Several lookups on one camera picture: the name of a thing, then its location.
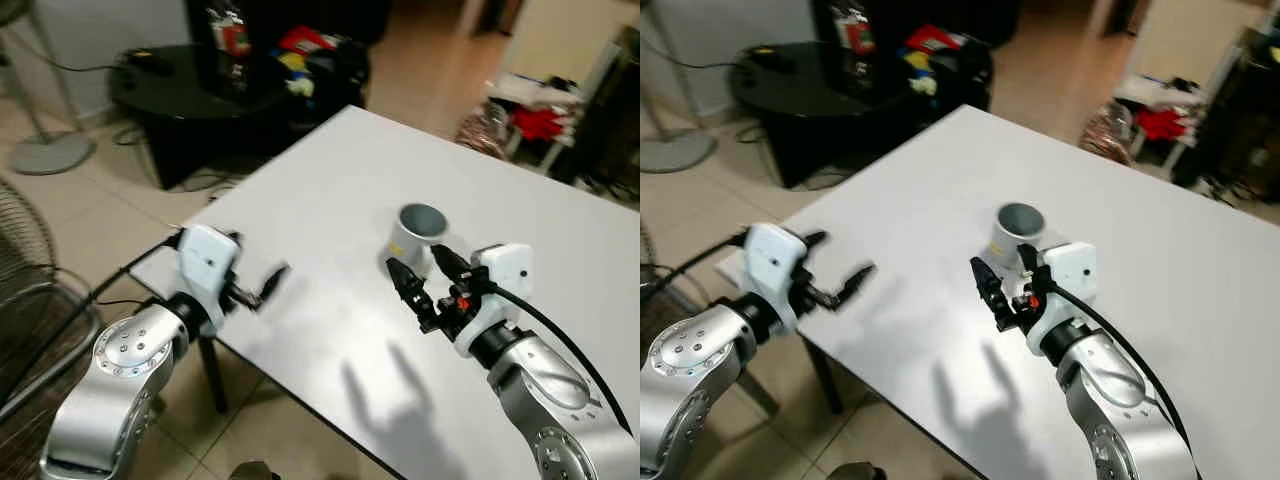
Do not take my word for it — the red labelled bottle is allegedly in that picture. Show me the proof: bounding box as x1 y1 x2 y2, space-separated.
832 2 879 91
204 4 253 93

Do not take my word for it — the dark cabinet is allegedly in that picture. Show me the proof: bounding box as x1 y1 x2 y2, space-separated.
552 25 641 204
1172 28 1280 206

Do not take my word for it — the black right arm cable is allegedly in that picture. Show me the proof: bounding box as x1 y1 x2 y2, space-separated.
1048 284 1193 453
488 284 634 437

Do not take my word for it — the white rack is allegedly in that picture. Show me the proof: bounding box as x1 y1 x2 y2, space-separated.
1112 40 1251 181
484 38 629 179

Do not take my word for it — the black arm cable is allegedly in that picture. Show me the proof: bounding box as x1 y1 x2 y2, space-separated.
1048 284 1193 453
0 232 187 399
488 284 634 437
640 232 753 303

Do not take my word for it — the black round coffee table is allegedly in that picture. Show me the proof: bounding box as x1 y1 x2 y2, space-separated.
728 40 997 190
107 42 373 192

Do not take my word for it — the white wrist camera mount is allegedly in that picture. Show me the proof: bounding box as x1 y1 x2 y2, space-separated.
177 224 242 324
454 243 535 360
744 222 810 334
1028 240 1099 336

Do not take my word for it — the grey floor stand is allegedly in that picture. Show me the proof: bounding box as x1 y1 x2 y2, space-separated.
0 0 97 177
640 0 717 174

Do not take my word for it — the red cloth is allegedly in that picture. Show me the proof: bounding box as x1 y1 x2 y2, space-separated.
511 105 568 142
1136 105 1193 142

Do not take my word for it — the colourful plush toy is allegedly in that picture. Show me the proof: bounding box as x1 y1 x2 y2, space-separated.
274 25 343 101
900 24 969 99

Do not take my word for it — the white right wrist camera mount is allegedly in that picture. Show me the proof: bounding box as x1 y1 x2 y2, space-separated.
454 243 535 360
1028 240 1099 336

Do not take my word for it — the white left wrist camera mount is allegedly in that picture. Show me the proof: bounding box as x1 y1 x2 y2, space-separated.
744 222 810 334
177 224 242 324

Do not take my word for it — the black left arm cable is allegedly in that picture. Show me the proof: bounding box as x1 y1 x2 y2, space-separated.
640 232 753 303
0 232 187 399

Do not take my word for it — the grey cup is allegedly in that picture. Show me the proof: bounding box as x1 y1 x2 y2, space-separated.
990 201 1047 273
387 203 452 278

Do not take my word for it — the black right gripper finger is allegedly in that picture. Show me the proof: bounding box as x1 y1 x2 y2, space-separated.
1016 243 1047 291
430 243 473 297
385 257 429 319
969 255 1013 319

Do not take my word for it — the black table leg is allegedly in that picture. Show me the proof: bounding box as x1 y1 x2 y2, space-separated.
197 335 230 414

